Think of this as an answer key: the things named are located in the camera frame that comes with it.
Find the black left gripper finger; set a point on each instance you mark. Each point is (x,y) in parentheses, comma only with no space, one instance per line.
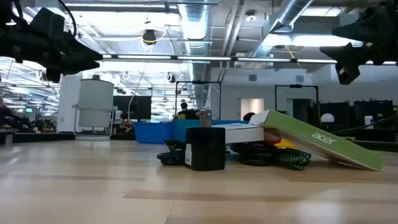
(81,51)
(81,66)

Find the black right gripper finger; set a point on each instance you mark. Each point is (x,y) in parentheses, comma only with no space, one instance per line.
(360,31)
(348,54)

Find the green white acer box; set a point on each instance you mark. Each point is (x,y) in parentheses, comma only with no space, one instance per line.
(323,140)

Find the black power adapter block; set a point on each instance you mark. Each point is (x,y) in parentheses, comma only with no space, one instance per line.
(206,149)

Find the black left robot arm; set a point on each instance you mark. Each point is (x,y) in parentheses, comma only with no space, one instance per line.
(18,43)

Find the teal plastic bin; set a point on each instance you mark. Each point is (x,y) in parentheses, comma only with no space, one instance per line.
(178,130)

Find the white cylindrical tank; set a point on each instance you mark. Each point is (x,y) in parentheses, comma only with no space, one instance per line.
(95,99)

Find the black cabinet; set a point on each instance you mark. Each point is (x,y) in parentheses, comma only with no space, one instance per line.
(379,112)
(340,112)

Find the small white container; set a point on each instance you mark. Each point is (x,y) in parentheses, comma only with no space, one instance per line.
(118,116)

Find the green exit sign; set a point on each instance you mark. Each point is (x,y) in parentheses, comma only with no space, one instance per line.
(29,109)

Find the white globe lamp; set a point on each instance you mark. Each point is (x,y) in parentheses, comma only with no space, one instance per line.
(327,118)

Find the white tub container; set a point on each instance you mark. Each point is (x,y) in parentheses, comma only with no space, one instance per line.
(368,122)

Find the black monitor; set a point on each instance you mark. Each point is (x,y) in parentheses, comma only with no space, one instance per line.
(140,107)

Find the person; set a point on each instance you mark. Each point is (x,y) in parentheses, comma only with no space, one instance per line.
(186,114)
(248,117)
(6,115)

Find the blue slotted plastic basket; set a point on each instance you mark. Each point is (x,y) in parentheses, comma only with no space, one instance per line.
(152,132)

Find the white ceiling dome sensor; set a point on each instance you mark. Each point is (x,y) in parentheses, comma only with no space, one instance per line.
(250,17)

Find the yellow slotted plastic basket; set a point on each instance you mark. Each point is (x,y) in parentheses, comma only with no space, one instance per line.
(286,144)

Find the long ceiling light strip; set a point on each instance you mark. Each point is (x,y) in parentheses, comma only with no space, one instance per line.
(202,58)

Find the white flat cardboard box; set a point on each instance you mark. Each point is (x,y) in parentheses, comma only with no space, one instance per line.
(244,135)

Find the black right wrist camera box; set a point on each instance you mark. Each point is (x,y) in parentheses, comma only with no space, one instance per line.
(349,74)

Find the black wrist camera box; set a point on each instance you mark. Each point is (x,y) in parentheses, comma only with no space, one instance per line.
(54,75)
(349,74)

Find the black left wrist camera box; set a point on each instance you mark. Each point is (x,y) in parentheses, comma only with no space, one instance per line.
(54,75)

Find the grey wall vent grille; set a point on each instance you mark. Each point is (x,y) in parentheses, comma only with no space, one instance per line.
(299,78)
(252,78)

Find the black metal frame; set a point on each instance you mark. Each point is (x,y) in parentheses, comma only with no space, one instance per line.
(199,82)
(295,86)

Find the silver ribbed ventilation duct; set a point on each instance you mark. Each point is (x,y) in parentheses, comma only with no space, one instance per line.
(196,28)

